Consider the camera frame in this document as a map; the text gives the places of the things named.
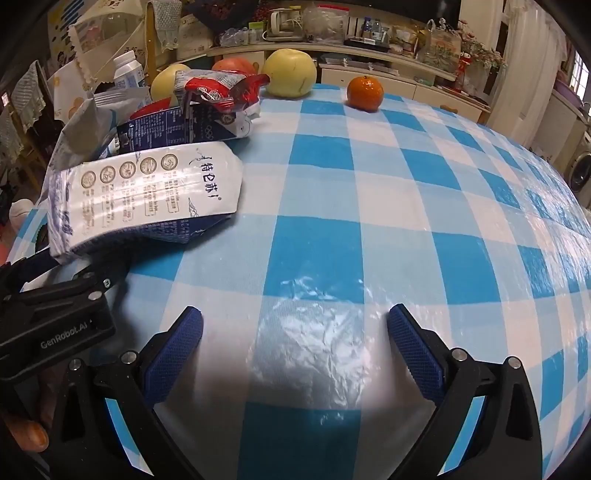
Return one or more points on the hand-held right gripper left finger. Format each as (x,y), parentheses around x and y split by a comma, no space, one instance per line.
(173,355)

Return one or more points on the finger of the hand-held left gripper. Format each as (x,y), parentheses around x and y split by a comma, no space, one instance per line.
(27,272)
(78,285)

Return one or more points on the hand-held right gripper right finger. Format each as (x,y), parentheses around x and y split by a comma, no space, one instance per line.
(418,355)

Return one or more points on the silver plastic wrapper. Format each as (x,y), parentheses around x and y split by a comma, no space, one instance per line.
(152,194)

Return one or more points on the blue and white milk carton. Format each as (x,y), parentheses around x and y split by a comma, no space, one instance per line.
(184,127)

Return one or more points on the red snack wrapper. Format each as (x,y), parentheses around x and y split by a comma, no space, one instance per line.
(221,90)

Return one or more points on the person's left hand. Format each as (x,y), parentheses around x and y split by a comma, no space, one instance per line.
(27,436)

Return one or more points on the grey cushion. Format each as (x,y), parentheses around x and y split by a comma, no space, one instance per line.
(22,211)

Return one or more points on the light wooden chair lace cover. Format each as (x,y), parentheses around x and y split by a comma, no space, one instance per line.
(27,92)

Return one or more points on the orange print white tablecloth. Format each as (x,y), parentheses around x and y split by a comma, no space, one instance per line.
(69,97)

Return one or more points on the blue checked tablecloth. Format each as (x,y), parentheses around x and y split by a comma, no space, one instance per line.
(351,184)

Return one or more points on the white yogurt bottle blue label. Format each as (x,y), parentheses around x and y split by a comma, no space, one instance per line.
(128,71)

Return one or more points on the yellow pear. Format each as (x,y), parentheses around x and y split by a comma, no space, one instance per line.
(166,81)
(291,74)

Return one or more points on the washing machine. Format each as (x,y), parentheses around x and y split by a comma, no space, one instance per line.
(582,170)

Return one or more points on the wooden chair knitted cover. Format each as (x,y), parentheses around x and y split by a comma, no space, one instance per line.
(152,46)

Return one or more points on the mesh food cover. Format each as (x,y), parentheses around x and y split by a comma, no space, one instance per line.
(106,32)

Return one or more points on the orange mandarin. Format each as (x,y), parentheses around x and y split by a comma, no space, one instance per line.
(364,92)

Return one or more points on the red apple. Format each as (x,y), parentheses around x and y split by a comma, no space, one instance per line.
(233,65)

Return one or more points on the white side cabinet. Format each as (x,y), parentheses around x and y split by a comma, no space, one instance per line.
(558,124)

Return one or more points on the white sack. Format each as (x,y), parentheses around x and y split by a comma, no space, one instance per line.
(194,37)

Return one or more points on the long white cabinet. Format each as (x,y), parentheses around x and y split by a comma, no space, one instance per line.
(369,78)

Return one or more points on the red doll figurine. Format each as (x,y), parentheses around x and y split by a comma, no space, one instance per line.
(464,69)

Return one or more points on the pack of small bottles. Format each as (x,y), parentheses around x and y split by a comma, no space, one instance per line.
(240,37)

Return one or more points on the dark blue wrapped bouquet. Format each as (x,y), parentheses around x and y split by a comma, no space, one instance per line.
(217,11)

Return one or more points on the purple basin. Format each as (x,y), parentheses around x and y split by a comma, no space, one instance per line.
(568,87)

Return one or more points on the printed gift bag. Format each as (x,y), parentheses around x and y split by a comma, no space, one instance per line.
(441,46)

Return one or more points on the artificial flowers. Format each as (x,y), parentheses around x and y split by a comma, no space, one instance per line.
(482,50)

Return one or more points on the black tray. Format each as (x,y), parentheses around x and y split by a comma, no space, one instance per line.
(367,42)

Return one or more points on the window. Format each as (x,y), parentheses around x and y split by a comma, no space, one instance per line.
(581,74)

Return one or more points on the clear plastic bag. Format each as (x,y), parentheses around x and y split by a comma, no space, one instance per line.
(323,21)

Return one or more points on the wall poster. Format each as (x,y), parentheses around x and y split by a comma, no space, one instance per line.
(60,27)

